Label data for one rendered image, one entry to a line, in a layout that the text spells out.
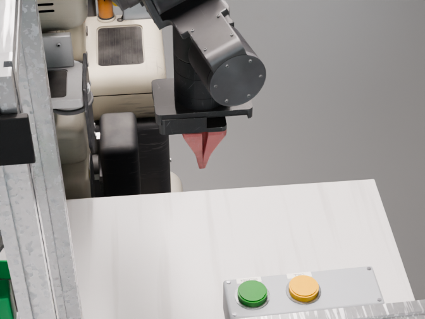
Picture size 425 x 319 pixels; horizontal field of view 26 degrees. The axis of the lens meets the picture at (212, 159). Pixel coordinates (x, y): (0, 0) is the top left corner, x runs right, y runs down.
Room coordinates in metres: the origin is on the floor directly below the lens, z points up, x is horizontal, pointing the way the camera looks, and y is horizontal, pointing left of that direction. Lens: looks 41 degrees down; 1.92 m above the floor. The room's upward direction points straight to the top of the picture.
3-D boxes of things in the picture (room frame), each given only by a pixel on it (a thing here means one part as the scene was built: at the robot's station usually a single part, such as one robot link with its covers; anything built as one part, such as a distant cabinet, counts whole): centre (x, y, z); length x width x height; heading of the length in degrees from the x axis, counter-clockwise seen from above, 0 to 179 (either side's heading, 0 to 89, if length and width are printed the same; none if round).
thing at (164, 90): (0.78, 0.01, 1.34); 0.10 x 0.07 x 0.07; 97
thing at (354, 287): (0.82, -0.12, 0.93); 0.21 x 0.07 x 0.06; 97
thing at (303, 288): (0.82, -0.12, 0.96); 0.04 x 0.04 x 0.02
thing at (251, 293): (0.81, -0.05, 0.96); 0.04 x 0.04 x 0.02
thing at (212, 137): (0.78, 0.02, 1.27); 0.07 x 0.07 x 0.09; 7
